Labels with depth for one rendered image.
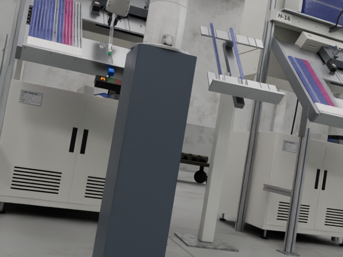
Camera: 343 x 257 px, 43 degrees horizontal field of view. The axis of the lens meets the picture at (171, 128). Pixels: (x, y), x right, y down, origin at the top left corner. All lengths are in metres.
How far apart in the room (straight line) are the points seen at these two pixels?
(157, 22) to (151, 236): 0.63
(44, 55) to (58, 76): 10.04
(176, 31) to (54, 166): 1.06
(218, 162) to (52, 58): 0.91
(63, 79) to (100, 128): 9.74
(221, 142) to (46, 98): 0.85
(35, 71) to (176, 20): 10.61
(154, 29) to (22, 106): 0.97
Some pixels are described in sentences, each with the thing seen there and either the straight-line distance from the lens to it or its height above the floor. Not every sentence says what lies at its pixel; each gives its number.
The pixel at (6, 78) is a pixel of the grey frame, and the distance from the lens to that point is 1.86.
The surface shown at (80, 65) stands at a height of 0.70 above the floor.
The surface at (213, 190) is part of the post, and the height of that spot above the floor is 0.26.
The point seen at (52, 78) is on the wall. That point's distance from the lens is 11.89.
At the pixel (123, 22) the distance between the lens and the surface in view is 2.30.
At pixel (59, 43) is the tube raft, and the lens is 1.94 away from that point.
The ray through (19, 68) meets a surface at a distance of 2.50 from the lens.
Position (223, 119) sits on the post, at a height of 0.60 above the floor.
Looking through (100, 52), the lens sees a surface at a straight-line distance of 1.98.
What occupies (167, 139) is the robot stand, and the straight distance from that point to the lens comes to 1.28.
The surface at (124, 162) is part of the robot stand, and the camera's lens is 1.25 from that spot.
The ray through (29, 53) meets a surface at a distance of 1.87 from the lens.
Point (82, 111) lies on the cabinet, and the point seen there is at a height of 0.53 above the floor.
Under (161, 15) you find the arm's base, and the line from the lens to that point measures 1.36.
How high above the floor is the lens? 0.41
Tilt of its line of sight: 3 degrees up
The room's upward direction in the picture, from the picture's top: 9 degrees clockwise
